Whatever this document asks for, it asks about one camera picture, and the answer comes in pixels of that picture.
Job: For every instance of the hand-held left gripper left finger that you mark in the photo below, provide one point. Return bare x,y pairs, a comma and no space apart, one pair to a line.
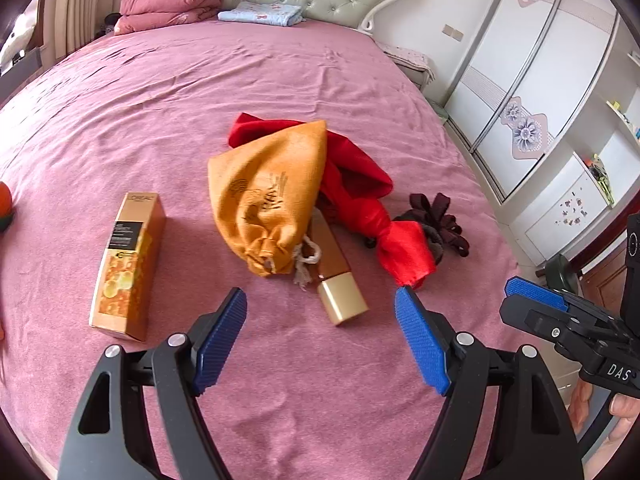
222,340

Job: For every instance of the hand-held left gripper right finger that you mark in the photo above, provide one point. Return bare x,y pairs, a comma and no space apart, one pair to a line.
420,340

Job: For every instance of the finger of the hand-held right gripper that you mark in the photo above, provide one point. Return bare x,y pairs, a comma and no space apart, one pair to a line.
550,327
535,292

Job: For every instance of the gold cosmetic tube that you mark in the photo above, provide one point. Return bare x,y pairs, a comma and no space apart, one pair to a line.
332,275

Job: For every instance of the dark maroon hair scrunchie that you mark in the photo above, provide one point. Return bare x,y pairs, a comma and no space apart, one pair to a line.
442,225

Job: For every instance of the orange cosmetic carton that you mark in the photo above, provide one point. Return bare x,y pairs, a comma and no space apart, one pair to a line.
127,270

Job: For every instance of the red cloth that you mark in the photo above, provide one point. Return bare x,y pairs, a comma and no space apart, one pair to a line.
370,210

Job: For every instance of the person's right hand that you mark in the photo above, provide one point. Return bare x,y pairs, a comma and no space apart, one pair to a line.
627,412

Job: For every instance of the brown wooden door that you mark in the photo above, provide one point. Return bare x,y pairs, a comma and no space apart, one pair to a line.
602,280

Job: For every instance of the green round stool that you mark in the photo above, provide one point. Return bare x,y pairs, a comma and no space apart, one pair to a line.
562,272

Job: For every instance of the bed with pink sheet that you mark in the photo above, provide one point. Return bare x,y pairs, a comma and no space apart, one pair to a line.
200,110

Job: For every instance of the grey nightstand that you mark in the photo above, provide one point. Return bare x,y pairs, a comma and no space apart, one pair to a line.
422,77

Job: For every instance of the white sliding wardrobe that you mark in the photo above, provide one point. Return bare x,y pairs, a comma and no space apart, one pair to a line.
520,50

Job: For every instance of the orange round toy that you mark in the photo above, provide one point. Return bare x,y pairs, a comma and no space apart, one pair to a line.
4,200

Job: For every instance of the pink nightstand cloth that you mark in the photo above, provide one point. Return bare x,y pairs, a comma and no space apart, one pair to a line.
405,55

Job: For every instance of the folded blue cloth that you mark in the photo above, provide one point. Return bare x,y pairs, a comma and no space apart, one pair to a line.
260,14

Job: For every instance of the folded pink quilt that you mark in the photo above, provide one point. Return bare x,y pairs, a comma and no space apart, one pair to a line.
160,12

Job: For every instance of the beige curtain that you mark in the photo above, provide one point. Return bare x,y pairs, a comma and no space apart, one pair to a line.
80,0

